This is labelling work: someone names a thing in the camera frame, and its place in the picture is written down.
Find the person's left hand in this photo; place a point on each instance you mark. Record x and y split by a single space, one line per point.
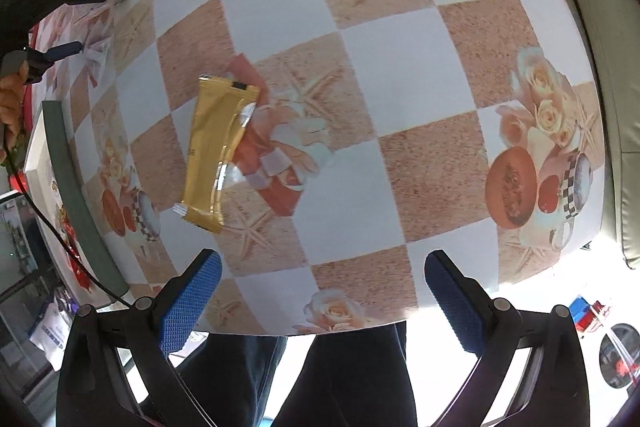
10 102

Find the beige leather sofa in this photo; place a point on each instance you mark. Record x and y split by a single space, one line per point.
600 57

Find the printed checkered tablecloth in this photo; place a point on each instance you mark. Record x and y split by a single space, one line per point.
380 107

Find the white plastic bag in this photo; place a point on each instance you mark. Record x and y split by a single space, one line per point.
52 332

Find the blue and red box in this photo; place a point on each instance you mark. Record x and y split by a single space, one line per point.
590 312

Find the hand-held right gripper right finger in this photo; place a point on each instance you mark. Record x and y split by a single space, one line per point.
457 302

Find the person's legs in dark trousers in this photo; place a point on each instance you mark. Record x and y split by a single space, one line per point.
320 382

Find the glass cabinet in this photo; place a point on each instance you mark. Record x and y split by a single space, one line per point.
20 257

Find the gold snack bar packet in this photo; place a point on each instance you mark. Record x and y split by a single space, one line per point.
215 152

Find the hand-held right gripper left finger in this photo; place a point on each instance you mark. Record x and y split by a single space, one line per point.
192 302

